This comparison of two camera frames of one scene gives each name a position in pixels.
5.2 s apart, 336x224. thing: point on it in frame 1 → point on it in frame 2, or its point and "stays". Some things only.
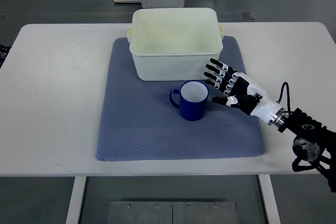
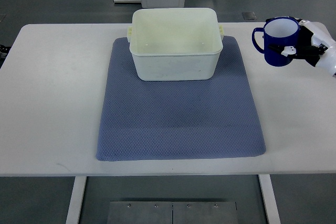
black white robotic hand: (244, 93) → (315, 44)
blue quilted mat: (137, 121) stays
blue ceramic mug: (193, 96) → (280, 31)
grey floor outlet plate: (249, 16) stays
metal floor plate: (172, 212) stays
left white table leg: (75, 205) stays
